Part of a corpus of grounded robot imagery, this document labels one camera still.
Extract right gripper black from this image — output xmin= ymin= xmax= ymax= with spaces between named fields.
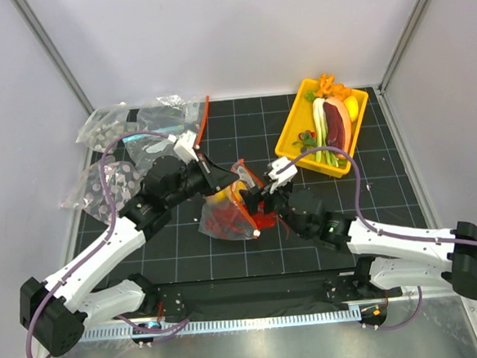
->
xmin=238 ymin=172 xmax=309 ymax=243

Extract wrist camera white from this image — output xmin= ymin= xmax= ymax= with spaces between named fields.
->
xmin=168 ymin=130 xmax=198 ymax=163
xmin=266 ymin=156 xmax=298 ymax=194

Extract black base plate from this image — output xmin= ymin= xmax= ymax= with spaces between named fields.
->
xmin=123 ymin=269 xmax=402 ymax=323

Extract clear bag blue zipper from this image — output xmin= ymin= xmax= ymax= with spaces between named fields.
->
xmin=123 ymin=94 xmax=205 ymax=174

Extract toy green onion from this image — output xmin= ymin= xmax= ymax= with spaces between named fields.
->
xmin=313 ymin=98 xmax=329 ymax=147

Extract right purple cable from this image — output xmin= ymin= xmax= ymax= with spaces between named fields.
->
xmin=279 ymin=136 xmax=477 ymax=338

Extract toy meat slab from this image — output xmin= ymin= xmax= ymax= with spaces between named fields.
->
xmin=323 ymin=97 xmax=353 ymax=153

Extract black grid mat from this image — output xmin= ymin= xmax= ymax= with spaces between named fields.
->
xmin=47 ymin=83 xmax=438 ymax=292

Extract red toy lobster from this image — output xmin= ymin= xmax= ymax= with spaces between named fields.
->
xmin=199 ymin=204 xmax=290 ymax=241

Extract clear bag orange zipper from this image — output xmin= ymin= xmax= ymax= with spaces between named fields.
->
xmin=198 ymin=159 xmax=277 ymax=241
xmin=195 ymin=95 xmax=210 ymax=146

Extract toy radish with leaves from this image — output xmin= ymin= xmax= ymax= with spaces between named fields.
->
xmin=292 ymin=130 xmax=318 ymax=153

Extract purple cable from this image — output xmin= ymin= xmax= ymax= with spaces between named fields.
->
xmin=279 ymin=136 xmax=477 ymax=338
xmin=10 ymin=128 xmax=193 ymax=358

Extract bag of white pieces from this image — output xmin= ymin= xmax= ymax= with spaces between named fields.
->
xmin=75 ymin=102 xmax=137 ymax=154

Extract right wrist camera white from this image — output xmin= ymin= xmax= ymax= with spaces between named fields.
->
xmin=266 ymin=156 xmax=298 ymax=194

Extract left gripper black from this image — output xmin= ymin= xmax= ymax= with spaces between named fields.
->
xmin=162 ymin=149 xmax=240 ymax=208

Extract orange toy pumpkin slice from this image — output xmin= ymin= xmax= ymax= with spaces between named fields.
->
xmin=229 ymin=180 xmax=247 ymax=204

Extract green toy grapes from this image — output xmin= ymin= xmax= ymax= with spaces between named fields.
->
xmin=305 ymin=92 xmax=316 ymax=102

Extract yellow toy lemon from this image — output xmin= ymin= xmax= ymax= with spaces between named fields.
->
xmin=344 ymin=96 xmax=359 ymax=123

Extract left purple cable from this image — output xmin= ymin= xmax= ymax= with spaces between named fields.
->
xmin=10 ymin=128 xmax=193 ymax=358

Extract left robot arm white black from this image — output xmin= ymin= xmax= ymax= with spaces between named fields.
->
xmin=20 ymin=153 xmax=239 ymax=358

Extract bag of pink discs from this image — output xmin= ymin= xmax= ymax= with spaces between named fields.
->
xmin=60 ymin=155 xmax=141 ymax=225

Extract yellow plastic tray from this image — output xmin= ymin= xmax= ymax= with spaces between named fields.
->
xmin=275 ymin=78 xmax=368 ymax=160

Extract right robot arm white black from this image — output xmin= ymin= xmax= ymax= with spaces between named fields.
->
xmin=239 ymin=185 xmax=477 ymax=301

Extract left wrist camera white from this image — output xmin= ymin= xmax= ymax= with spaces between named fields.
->
xmin=168 ymin=130 xmax=198 ymax=163

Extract slotted cable duct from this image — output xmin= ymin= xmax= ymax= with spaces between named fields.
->
xmin=79 ymin=305 xmax=361 ymax=343

